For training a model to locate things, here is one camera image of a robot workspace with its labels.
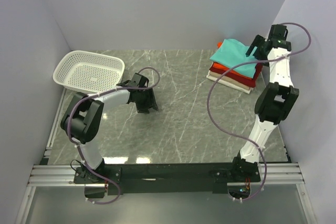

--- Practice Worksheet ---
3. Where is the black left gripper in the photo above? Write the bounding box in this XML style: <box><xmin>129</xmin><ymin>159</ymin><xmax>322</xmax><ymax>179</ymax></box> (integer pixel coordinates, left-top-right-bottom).
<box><xmin>135</xmin><ymin>88</ymin><xmax>158</xmax><ymax>114</ymax></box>

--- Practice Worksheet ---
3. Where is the teal t-shirt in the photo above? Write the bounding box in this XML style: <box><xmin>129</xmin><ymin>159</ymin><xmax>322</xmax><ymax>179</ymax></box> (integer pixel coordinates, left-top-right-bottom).
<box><xmin>210</xmin><ymin>39</ymin><xmax>256</xmax><ymax>78</ymax></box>

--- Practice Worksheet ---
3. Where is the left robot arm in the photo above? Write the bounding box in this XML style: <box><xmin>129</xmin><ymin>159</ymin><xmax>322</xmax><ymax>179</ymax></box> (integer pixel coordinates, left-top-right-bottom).
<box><xmin>60</xmin><ymin>72</ymin><xmax>159</xmax><ymax>183</ymax></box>

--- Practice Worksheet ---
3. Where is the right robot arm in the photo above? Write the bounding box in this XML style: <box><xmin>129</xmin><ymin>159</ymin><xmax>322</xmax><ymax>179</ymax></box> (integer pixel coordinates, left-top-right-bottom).
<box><xmin>230</xmin><ymin>24</ymin><xmax>299</xmax><ymax>182</ymax></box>

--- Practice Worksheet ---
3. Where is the folded dark red t-shirt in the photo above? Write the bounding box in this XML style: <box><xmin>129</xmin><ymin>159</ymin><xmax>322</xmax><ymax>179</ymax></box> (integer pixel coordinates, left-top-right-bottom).
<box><xmin>209</xmin><ymin>64</ymin><xmax>263</xmax><ymax>88</ymax></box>

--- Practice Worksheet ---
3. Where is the folded beige t-shirt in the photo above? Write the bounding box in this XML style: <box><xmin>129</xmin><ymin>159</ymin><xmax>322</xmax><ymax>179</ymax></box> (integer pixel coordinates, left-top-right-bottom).
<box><xmin>208</xmin><ymin>70</ymin><xmax>248</xmax><ymax>88</ymax></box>

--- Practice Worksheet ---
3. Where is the folded white t-shirt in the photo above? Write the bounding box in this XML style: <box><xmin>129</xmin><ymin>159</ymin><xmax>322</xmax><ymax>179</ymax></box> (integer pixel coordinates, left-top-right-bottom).
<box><xmin>206</xmin><ymin>74</ymin><xmax>253</xmax><ymax>94</ymax></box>

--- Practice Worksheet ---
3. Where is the folded orange t-shirt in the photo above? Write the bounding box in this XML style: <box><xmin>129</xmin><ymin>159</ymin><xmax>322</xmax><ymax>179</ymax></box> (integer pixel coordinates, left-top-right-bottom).
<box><xmin>212</xmin><ymin>62</ymin><xmax>229</xmax><ymax>71</ymax></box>

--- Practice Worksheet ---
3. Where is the white perforated plastic basket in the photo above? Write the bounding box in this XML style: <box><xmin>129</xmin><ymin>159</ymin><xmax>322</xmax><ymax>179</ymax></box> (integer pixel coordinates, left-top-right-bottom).
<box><xmin>53</xmin><ymin>50</ymin><xmax>125</xmax><ymax>94</ymax></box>

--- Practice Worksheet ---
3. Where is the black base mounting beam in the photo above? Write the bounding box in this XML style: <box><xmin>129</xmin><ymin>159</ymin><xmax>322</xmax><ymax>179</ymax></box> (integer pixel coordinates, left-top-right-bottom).
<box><xmin>73</xmin><ymin>161</ymin><xmax>265</xmax><ymax>195</ymax></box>

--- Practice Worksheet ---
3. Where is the aluminium extrusion rail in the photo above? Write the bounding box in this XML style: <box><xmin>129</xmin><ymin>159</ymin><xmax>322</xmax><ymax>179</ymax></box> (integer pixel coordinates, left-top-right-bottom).
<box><xmin>15</xmin><ymin>163</ymin><xmax>317</xmax><ymax>223</ymax></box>

